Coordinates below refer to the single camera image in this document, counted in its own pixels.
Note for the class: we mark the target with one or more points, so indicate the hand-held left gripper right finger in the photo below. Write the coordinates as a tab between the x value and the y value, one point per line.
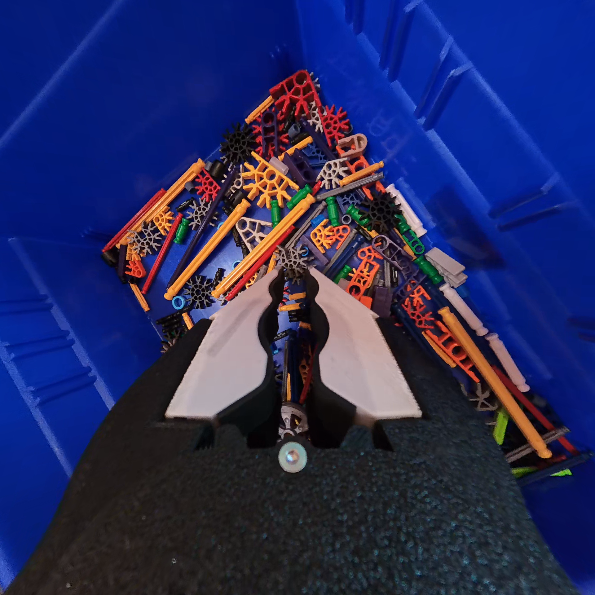
367	362

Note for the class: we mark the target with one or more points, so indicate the grey snowflake connector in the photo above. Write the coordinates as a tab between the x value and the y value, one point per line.
293	261

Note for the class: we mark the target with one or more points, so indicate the pile of colourful construction pieces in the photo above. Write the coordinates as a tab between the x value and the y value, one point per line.
269	186

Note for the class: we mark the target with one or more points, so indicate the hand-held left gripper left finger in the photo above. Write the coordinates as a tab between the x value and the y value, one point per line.
223	362

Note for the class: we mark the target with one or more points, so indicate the blue plastic bin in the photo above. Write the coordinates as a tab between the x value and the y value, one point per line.
93	139

